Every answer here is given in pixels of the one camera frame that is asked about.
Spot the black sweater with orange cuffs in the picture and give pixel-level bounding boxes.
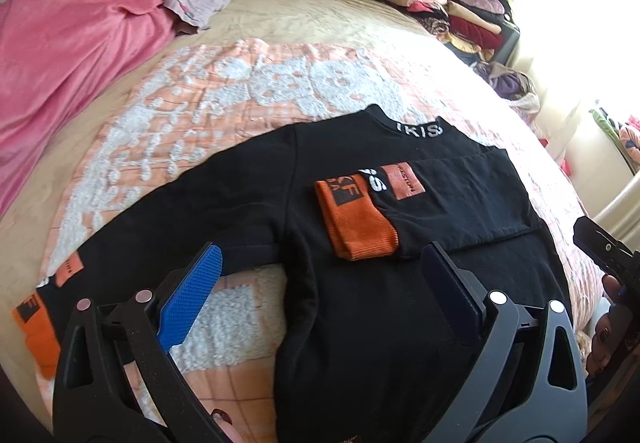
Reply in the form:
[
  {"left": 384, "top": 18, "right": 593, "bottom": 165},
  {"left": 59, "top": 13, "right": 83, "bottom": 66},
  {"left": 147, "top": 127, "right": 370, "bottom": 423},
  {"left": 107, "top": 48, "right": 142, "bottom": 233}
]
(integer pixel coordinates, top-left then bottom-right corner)
[{"left": 12, "top": 104, "right": 576, "bottom": 443}]

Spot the white bag of clothes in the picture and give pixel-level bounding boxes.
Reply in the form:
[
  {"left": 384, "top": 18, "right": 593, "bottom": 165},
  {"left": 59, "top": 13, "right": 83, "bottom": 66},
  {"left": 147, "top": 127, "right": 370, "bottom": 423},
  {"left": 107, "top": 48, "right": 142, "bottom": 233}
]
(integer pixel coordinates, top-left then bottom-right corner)
[{"left": 472, "top": 60, "right": 542, "bottom": 114}]

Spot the beige quilted bedspread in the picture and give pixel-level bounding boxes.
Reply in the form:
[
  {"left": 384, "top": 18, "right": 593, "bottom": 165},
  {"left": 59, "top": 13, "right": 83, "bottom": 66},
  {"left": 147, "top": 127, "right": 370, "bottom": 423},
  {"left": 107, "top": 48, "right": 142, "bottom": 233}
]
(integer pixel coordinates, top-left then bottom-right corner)
[{"left": 0, "top": 0, "right": 453, "bottom": 324}]

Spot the pile of folded clothes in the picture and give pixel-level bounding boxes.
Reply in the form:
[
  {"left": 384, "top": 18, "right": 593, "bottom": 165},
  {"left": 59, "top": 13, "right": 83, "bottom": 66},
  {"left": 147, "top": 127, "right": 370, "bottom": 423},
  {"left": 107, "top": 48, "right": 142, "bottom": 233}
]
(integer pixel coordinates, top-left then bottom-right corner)
[{"left": 380, "top": 0, "right": 521, "bottom": 70}]

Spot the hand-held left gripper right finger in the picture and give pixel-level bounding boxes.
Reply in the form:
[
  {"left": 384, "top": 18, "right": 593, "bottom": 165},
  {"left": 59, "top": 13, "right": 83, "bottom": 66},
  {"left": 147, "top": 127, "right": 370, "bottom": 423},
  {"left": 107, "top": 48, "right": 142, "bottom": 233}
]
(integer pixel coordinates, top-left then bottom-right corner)
[{"left": 420, "top": 240, "right": 588, "bottom": 443}]

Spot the person's right hand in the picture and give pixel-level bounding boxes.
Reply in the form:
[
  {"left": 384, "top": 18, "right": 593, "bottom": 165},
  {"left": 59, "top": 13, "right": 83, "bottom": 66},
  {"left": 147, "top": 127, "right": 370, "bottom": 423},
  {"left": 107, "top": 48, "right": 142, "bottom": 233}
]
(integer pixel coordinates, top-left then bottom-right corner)
[{"left": 586, "top": 274, "right": 625, "bottom": 376}]

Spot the orange and white fleecy blanket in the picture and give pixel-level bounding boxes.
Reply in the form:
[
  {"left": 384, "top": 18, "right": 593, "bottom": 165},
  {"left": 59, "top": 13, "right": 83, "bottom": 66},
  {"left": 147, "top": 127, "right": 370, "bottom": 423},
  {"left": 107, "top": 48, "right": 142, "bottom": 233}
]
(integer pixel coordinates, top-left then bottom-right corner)
[{"left": 35, "top": 39, "right": 608, "bottom": 443}]

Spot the pink blanket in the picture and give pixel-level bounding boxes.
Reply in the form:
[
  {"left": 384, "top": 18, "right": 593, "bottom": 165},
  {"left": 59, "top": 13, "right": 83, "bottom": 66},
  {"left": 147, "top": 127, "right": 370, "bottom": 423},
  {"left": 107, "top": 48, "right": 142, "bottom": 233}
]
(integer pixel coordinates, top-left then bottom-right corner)
[{"left": 0, "top": 0, "right": 190, "bottom": 220}]

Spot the person's left hand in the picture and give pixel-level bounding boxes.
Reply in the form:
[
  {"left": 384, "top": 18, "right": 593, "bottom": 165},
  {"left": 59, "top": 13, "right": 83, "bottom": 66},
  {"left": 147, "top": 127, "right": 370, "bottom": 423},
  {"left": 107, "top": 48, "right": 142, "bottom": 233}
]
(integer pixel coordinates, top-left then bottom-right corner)
[{"left": 211, "top": 407, "right": 242, "bottom": 443}]

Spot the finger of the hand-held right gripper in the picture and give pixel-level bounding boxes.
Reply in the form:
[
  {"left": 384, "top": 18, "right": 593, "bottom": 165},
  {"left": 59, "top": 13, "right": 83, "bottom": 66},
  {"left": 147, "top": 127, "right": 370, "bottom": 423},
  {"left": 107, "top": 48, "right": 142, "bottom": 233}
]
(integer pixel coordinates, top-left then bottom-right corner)
[{"left": 572, "top": 217, "right": 635, "bottom": 275}]

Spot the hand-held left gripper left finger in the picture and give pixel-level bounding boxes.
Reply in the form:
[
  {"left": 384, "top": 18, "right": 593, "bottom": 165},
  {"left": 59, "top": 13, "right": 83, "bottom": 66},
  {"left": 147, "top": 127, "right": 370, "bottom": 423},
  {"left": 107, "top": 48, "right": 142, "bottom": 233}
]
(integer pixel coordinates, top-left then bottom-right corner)
[{"left": 52, "top": 243, "right": 223, "bottom": 443}]

